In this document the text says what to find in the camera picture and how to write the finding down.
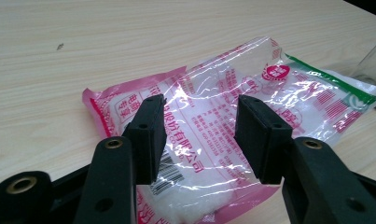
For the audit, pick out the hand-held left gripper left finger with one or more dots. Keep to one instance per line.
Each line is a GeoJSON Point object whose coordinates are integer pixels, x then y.
{"type": "Point", "coordinates": [114, 174]}

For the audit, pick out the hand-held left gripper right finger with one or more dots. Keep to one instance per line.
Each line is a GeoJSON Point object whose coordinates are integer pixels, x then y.
{"type": "Point", "coordinates": [313, 180]}

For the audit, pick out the pink and white plastic bag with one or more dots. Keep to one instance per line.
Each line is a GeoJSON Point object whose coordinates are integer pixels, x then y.
{"type": "Point", "coordinates": [204, 124]}

